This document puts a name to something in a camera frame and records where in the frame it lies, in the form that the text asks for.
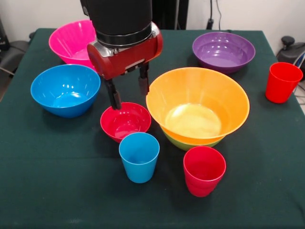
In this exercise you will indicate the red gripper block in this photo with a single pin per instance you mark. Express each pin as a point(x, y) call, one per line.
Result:
point(114, 64)

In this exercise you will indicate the small crimson pink bowl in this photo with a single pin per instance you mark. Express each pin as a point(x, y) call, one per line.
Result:
point(128, 117)

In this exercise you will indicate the large orange bowl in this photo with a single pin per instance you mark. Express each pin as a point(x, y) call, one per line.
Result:
point(197, 90)

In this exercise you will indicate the green bowl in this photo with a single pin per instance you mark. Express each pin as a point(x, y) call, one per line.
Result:
point(186, 145)

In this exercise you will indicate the blue bowl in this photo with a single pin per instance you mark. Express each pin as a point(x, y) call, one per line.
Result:
point(64, 83)

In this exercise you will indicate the large magenta bowl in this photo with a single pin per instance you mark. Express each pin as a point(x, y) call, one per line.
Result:
point(69, 40)

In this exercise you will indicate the blue cup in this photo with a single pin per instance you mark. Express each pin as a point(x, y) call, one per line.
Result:
point(139, 171)

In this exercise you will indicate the purple bowl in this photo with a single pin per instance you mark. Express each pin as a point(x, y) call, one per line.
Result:
point(224, 47)

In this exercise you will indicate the dark green tablecloth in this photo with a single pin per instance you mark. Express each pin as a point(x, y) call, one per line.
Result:
point(71, 190)

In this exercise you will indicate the crimson pink cup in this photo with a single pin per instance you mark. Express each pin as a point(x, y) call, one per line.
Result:
point(202, 181)

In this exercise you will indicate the red cup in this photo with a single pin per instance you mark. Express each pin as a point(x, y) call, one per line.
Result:
point(281, 86)

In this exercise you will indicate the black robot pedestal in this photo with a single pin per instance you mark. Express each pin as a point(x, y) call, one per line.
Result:
point(166, 14)

